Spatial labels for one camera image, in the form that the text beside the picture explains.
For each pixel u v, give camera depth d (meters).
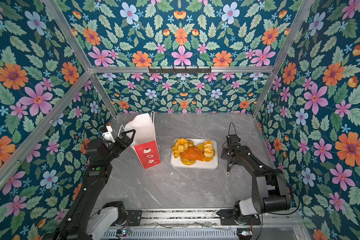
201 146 0.96
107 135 0.68
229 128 1.12
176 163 0.93
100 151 0.56
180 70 0.93
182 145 0.91
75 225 0.40
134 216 0.74
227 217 0.73
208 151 0.89
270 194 0.43
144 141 0.95
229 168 0.89
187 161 0.90
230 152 0.66
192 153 0.88
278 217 0.75
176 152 0.94
